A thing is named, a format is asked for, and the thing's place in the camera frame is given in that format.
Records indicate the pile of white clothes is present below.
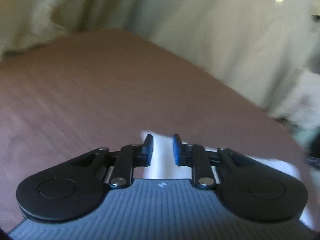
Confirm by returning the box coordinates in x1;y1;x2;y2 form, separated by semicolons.
287;70;320;133

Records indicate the pale cream curtain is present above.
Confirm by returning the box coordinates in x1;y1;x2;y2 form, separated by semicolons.
125;0;320;120

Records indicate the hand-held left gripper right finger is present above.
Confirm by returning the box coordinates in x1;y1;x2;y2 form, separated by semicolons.
172;134;256;189

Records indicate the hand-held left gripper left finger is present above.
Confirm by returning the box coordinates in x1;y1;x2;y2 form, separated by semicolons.
71;134;154;189

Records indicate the cream white garment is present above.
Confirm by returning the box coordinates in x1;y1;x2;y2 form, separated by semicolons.
140;129;316;232

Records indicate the gold damask curtain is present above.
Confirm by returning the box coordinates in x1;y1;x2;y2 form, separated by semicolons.
0;0;143;61

